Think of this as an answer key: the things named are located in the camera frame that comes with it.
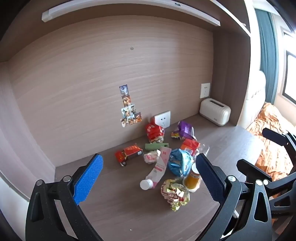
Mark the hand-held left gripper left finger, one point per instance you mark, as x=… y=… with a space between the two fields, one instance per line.
x=90 y=177

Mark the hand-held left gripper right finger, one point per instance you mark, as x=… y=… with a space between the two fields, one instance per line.
x=211 y=179

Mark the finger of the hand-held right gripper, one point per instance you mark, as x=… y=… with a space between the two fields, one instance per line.
x=276 y=138
x=253 y=170

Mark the red cigarette box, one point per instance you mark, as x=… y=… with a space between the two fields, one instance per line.
x=130 y=151

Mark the orange blanket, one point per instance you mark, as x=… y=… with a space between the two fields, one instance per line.
x=274 y=120

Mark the yellow pill bottle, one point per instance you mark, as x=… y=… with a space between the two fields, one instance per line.
x=193 y=180

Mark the clear plastic wrapper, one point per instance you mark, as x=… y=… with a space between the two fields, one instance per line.
x=204 y=148

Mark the blue foil snack bag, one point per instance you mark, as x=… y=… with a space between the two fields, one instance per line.
x=179 y=163

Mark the crumpled gold foil wrapper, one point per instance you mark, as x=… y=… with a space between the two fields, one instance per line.
x=174 y=193

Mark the orange red packet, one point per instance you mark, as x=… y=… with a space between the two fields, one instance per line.
x=189 y=146

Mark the pink and white tube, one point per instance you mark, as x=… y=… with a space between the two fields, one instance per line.
x=159 y=168

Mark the purple foil wrapper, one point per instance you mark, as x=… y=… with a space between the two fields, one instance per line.
x=184 y=129

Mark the crumpled white paper wrapper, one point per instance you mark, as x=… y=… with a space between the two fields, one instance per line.
x=151 y=157

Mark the window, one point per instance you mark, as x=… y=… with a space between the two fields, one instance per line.
x=290 y=74

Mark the white rounded appliance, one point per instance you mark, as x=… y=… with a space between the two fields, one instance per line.
x=214 y=111

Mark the strip of picture stickers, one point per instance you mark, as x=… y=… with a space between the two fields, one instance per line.
x=128 y=111

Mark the red snack bag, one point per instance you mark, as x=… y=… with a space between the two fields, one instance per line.
x=153 y=131

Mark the teal curtain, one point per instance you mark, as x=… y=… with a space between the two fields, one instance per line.
x=266 y=46

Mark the white light bar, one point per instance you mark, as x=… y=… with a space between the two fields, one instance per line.
x=53 y=13

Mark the cream padded bed frame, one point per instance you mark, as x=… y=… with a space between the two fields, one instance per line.
x=254 y=99

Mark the white wall socket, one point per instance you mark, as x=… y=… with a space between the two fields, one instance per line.
x=162 y=119
x=205 y=90

